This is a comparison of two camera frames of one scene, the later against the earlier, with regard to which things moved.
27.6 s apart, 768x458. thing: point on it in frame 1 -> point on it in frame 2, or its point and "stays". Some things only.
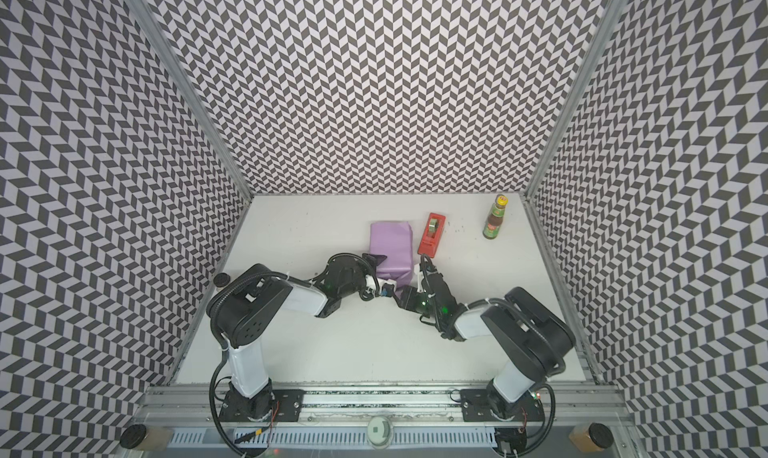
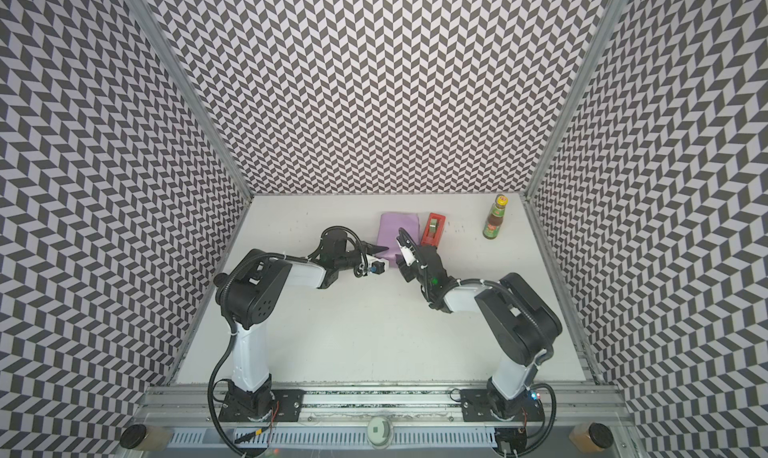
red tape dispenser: (432, 234) stays
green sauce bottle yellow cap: (495, 217) stays
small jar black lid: (221, 279) stays
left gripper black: (367, 268) -> (369, 248)
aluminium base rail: (405, 406) stays
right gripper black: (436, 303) -> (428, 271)
